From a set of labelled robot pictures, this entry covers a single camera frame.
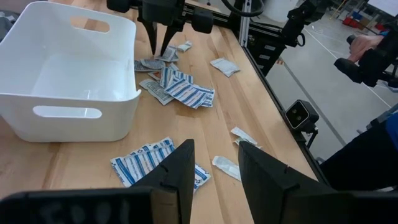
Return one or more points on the red floor bin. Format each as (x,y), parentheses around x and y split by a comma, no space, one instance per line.
(349,21)

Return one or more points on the green striped strip packet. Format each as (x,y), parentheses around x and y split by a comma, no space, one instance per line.
(238,141)

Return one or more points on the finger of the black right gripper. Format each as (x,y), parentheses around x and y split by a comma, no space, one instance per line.
(152,37)
(168,39)

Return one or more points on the blue striped bandage packet pile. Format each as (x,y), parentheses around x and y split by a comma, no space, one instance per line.
(186,93)

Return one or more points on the person's hand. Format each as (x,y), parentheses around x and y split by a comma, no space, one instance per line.
(362,46)

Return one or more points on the thin white crumpled packet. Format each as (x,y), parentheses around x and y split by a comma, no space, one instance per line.
(225,165)

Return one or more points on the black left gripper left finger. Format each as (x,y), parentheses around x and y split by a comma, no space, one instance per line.
(168,193)

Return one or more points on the black equipment rig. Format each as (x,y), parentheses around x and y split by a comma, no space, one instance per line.
(367,65)

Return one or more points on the person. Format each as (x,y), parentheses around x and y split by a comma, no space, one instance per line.
(367,158)

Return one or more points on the white orange label packet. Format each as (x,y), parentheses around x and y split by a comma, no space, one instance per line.
(154,75)

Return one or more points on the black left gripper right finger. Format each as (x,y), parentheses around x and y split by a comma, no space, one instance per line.
(273,193)

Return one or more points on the white plastic bin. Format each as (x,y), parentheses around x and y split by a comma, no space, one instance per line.
(62,77)

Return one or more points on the black table-level camera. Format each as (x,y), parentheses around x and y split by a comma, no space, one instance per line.
(301,114)

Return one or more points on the silver aluminium extrusion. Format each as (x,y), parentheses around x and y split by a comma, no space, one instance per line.
(245,28)

